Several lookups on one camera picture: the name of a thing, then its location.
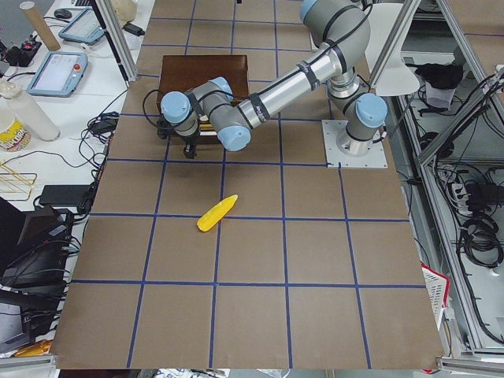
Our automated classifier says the wooden drawer with white handle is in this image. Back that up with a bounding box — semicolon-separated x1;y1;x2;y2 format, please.
157;103;225;147

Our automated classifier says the yellow toy corn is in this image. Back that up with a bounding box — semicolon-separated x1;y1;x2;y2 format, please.
196;195;239;232

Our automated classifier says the dark wooden drawer box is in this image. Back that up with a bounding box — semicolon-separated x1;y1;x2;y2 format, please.
156;54;251;146

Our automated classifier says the black flat box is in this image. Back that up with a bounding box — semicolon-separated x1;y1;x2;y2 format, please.
39;184;91;207

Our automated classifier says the black power adapter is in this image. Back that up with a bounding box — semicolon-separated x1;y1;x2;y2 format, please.
123;22;145;36

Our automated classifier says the blue teach pendant front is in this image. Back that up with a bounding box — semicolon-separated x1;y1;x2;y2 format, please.
26;52;88;98

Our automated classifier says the blue teach pendant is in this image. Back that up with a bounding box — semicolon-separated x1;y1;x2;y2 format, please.
26;52;88;98
58;8;104;45

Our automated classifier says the blue teach pendant rear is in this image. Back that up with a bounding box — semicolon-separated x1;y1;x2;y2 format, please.
58;8;104;45

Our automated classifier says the white frosted bottle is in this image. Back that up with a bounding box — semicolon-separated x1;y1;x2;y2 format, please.
1;80;61;142

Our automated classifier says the yellow popcorn cup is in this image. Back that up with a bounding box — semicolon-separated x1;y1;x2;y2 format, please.
0;109;32;152

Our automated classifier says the black computer mouse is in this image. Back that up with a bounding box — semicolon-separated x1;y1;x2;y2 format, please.
54;9;72;20

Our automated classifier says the cardboard tube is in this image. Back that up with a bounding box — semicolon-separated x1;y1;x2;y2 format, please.
19;1;61;51

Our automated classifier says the white plastic chair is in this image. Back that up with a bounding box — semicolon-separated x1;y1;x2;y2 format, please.
365;1;420;97

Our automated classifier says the white plastic basket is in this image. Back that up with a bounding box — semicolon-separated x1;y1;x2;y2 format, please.
421;264;450;329

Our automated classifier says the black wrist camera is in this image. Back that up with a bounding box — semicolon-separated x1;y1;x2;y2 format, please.
157;118;171;140

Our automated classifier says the aluminium frame post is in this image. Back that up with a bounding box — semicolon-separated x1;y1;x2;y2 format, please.
91;0;138;83

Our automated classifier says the gold wire rack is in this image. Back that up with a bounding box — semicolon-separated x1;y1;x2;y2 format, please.
0;161;38;202

